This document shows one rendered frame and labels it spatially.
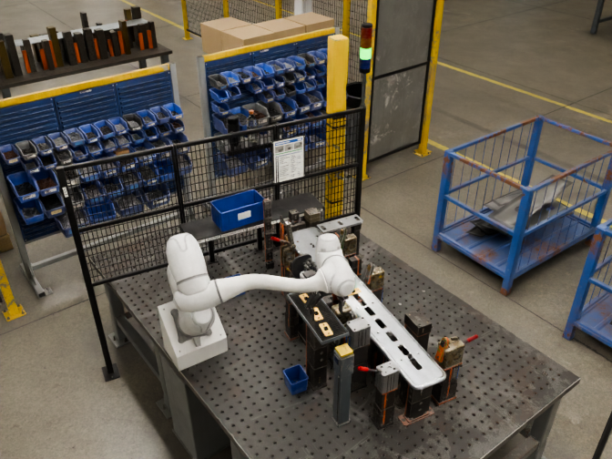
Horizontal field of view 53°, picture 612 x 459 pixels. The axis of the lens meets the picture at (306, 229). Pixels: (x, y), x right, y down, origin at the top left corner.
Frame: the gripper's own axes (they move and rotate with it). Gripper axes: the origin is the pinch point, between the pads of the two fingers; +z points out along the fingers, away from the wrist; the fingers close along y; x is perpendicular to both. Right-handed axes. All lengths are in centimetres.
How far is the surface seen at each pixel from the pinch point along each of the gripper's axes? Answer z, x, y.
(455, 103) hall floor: 125, 459, 371
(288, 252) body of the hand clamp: 22, 80, 9
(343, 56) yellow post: -64, 147, 69
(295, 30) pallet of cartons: -7, 406, 129
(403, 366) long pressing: 25.5, -19.2, 30.8
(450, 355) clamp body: 23, -23, 53
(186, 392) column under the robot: 66, 38, -63
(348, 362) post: 14.2, -17.7, 3.3
